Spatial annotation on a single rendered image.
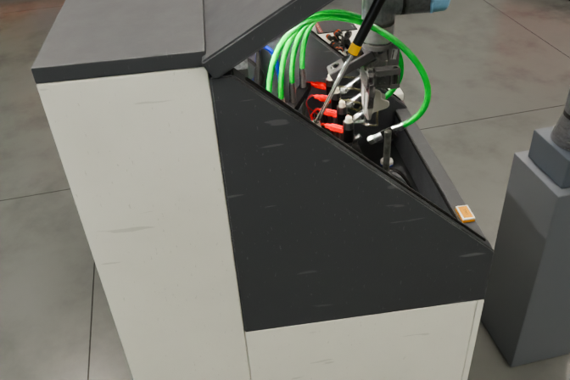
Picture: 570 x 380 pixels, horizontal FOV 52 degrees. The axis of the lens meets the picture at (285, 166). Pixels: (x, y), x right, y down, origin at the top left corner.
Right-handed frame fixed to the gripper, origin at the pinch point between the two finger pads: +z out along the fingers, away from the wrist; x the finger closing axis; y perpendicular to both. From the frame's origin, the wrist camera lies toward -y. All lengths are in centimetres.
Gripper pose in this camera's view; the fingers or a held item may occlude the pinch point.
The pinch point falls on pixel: (366, 114)
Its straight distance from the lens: 150.8
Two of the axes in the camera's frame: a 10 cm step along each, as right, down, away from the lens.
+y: 9.9, -1.2, 0.7
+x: -1.3, -5.7, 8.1
